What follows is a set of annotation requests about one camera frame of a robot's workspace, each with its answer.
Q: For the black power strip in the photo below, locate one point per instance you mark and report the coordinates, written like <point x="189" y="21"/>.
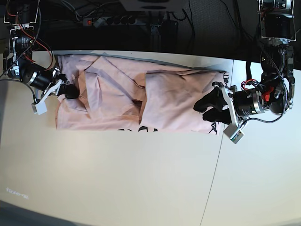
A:
<point x="109" y="21"/>

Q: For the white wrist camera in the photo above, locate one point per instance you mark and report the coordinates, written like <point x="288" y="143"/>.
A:
<point x="234" y="133"/>
<point x="39" y="108"/>

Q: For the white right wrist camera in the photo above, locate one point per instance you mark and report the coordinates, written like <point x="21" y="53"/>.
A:
<point x="39" y="108"/>

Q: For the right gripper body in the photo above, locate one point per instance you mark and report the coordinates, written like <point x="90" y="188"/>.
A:
<point x="48" y="82"/>

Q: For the pink T-shirt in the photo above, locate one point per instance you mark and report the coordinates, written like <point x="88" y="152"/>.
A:
<point x="123" y="94"/>

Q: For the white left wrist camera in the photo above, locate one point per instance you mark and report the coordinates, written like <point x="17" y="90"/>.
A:
<point x="234" y="133"/>

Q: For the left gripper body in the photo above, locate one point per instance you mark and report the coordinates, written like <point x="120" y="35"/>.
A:
<point x="246" y="103"/>

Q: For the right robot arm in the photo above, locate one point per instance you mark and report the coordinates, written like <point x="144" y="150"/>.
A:
<point x="24" y="18"/>

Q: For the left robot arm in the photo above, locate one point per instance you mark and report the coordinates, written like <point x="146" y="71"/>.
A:
<point x="275" y="91"/>

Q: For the black table leg post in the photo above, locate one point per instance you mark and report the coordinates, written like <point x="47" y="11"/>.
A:
<point x="155" y="38"/>

